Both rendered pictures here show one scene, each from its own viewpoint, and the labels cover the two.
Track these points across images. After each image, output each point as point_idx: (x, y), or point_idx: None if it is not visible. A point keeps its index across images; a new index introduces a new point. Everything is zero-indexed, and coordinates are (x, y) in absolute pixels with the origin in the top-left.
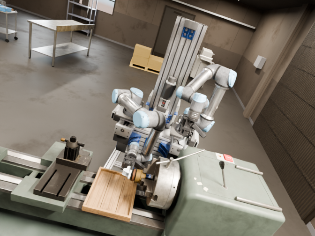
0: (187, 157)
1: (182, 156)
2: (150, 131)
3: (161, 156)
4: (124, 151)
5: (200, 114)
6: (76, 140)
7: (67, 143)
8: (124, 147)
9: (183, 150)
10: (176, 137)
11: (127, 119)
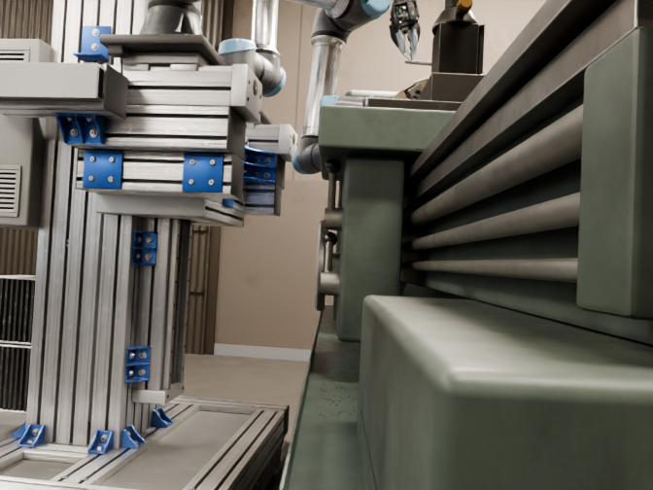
0: (393, 91)
1: (380, 97)
2: (328, 56)
3: (242, 198)
4: (242, 192)
5: (257, 51)
6: None
7: (475, 17)
8: (241, 173)
9: (362, 94)
10: (263, 116)
11: (220, 57)
